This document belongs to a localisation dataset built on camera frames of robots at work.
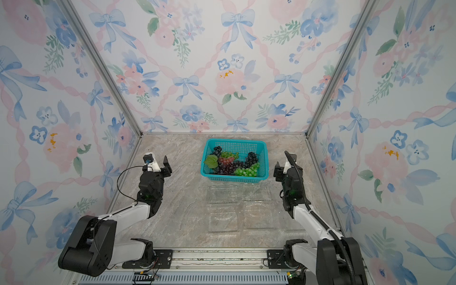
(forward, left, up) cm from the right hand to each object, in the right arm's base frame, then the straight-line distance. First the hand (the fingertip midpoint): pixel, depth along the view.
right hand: (286, 154), depth 86 cm
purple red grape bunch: (+3, +29, -14) cm, 32 cm away
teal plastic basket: (+14, +15, -15) cm, 26 cm away
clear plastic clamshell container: (-21, +31, -19) cm, 42 cm away
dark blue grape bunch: (+12, +35, -12) cm, 39 cm away
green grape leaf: (+2, +37, -8) cm, 38 cm away
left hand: (-3, +60, +1) cm, 60 cm away
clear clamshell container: (-18, +12, -19) cm, 28 cm away
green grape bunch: (-1, +16, -14) cm, 21 cm away
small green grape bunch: (+11, +30, -14) cm, 35 cm away
